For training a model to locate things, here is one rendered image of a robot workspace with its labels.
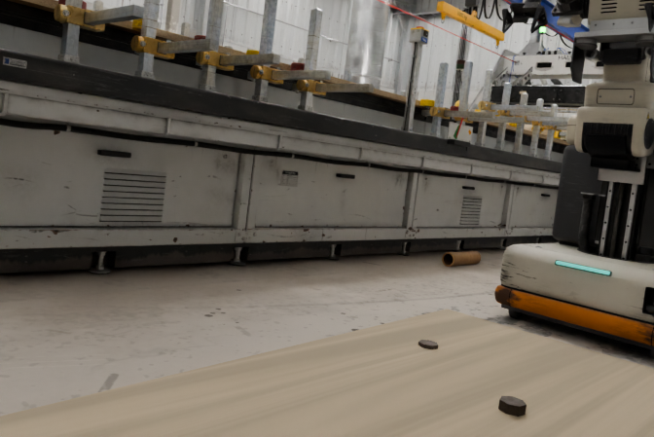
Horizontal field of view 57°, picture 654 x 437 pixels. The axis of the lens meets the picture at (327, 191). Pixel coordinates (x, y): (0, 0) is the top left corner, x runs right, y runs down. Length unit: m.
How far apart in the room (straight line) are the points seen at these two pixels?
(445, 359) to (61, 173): 2.07
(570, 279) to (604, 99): 0.63
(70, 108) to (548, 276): 1.68
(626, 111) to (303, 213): 1.50
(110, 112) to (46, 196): 0.39
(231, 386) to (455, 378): 0.07
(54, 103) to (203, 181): 0.79
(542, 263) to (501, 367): 2.06
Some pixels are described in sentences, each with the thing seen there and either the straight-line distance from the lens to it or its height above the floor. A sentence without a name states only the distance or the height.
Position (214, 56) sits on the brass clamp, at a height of 0.82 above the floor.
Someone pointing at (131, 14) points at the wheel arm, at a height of 0.83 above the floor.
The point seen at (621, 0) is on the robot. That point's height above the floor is 1.17.
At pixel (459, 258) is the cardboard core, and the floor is 0.05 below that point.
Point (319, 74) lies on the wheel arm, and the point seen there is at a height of 0.81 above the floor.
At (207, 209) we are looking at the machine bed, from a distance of 2.55.
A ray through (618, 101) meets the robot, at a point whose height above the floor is 0.83.
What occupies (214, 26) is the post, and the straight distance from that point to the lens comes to 2.23.
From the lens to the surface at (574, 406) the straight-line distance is 0.20.
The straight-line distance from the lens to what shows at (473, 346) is 0.23.
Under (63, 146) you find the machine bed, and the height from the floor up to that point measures 0.45.
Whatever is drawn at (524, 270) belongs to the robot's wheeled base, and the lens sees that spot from 2.30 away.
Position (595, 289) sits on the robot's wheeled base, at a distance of 2.21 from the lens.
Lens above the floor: 0.51
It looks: 3 degrees down
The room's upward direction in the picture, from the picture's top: 7 degrees clockwise
